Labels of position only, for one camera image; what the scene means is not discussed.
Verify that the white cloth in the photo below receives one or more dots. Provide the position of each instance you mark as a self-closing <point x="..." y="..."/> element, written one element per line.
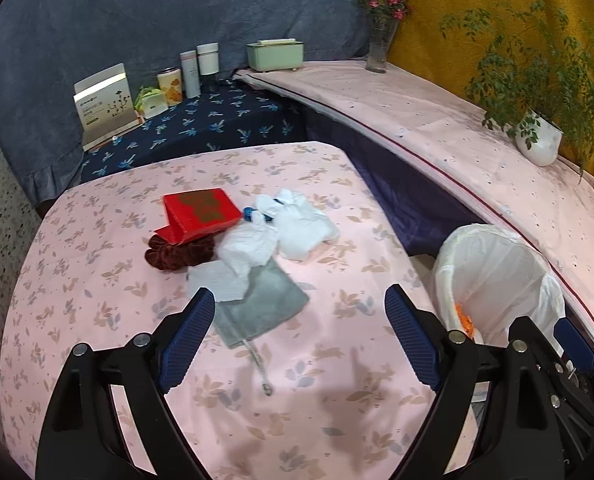
<point x="302" y="230"/>

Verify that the blue blanket backdrop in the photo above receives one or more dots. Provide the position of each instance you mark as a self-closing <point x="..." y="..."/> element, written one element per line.
<point x="127" y="10"/>

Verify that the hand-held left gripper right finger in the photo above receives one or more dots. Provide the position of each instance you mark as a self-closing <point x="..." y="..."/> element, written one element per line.
<point x="412" y="340"/>

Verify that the white plant pot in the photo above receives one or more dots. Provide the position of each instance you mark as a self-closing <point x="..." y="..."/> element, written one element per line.
<point x="542" y="142"/>

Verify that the white-lined bin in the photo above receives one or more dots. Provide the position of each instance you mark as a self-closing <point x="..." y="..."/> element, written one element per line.
<point x="502" y="270"/>

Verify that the orange plastic bag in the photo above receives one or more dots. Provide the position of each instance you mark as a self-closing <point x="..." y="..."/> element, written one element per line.
<point x="464" y="320"/>

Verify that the white napkin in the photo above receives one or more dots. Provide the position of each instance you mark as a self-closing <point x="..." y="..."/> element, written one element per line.
<point x="212" y="280"/>

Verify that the grey cloth pouch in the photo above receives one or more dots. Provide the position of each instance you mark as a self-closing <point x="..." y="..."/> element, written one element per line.
<point x="262" y="305"/>

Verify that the white standing card box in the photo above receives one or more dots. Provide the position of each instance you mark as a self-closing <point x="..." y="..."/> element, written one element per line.
<point x="104" y="110"/>

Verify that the dark purple cloth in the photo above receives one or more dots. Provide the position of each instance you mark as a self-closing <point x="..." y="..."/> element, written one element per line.
<point x="392" y="185"/>

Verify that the navy floral cloth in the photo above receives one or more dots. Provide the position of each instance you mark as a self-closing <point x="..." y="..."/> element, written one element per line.
<point x="217" y="125"/>

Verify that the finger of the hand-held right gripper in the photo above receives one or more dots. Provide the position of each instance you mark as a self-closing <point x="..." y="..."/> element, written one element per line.
<point x="574" y="342"/>
<point x="527" y="327"/>

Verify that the dark red scrunchie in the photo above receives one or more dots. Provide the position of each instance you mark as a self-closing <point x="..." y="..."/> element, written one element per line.
<point x="177" y="255"/>

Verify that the printed tin can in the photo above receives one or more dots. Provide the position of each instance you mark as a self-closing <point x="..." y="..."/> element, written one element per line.
<point x="170" y="90"/>

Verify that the red cardboard box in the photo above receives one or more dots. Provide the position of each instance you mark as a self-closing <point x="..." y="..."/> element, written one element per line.
<point x="202" y="212"/>

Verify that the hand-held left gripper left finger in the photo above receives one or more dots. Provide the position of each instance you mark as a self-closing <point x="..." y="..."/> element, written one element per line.
<point x="187" y="340"/>

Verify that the green and white carton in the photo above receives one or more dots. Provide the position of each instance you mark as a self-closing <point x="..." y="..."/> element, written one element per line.
<point x="152" y="105"/>

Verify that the pale pink shelf cloth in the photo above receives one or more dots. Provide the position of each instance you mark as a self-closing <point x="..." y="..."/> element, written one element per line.
<point x="427" y="120"/>

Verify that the white jar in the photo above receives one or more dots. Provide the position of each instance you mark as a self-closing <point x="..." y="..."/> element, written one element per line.
<point x="208" y="62"/>

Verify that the slim white bottle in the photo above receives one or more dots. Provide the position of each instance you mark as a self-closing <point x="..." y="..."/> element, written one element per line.
<point x="190" y="77"/>

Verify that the small blue plastic piece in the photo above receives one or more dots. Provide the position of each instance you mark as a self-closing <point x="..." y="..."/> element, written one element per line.
<point x="249" y="215"/>

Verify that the green tissue box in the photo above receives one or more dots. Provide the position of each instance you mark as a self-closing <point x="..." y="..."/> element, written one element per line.
<point x="274" y="57"/>

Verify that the pink flower bunch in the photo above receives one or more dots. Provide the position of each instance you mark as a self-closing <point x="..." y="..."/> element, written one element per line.
<point x="384" y="2"/>

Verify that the green leafy plant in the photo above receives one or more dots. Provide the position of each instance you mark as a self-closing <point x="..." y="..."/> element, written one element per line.
<point x="537" y="60"/>

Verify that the pink rabbit print tablecloth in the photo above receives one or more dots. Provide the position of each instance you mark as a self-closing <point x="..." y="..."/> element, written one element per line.
<point x="102" y="260"/>

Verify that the glass vase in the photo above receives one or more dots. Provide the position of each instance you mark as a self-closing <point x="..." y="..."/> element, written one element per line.
<point x="379" y="50"/>

